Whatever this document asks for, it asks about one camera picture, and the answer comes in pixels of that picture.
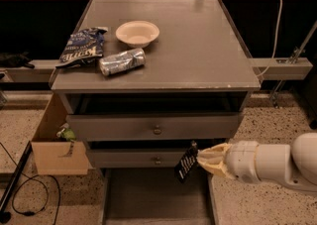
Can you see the black bag on ledge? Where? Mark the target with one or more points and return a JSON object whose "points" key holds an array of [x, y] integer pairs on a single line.
{"points": [[15, 60]]}

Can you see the grey top drawer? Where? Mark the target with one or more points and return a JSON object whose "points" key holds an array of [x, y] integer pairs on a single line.
{"points": [[141, 127]]}

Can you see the green item in box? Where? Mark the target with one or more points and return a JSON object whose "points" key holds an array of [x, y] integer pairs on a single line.
{"points": [[66, 133]]}

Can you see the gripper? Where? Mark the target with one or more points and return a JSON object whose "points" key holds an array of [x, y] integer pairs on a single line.
{"points": [[244, 161]]}

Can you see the grey middle drawer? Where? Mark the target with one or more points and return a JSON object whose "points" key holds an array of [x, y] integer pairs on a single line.
{"points": [[135, 158]]}

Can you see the black bar on floor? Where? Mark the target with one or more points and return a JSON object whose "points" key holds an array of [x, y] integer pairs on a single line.
{"points": [[11, 179]]}

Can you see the blue kettle chips bag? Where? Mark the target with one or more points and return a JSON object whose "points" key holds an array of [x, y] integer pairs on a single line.
{"points": [[83, 47]]}

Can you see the grey open bottom drawer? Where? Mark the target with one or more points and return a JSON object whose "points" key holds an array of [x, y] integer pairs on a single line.
{"points": [[156, 197]]}

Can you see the white paper bowl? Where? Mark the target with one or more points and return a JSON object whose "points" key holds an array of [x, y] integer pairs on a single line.
{"points": [[137, 34]]}

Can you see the brown cardboard box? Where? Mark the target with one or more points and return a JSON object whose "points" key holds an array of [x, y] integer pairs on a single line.
{"points": [[53, 154]]}

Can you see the crushed silver can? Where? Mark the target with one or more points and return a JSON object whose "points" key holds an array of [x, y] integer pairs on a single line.
{"points": [[122, 61]]}

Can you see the black rxbar chocolate bar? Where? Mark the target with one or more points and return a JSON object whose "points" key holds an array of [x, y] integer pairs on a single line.
{"points": [[187, 162]]}

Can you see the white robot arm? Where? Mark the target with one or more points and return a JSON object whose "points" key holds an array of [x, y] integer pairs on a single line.
{"points": [[291, 166]]}

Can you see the grey drawer cabinet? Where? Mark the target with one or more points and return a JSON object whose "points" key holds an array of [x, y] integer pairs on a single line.
{"points": [[195, 66]]}

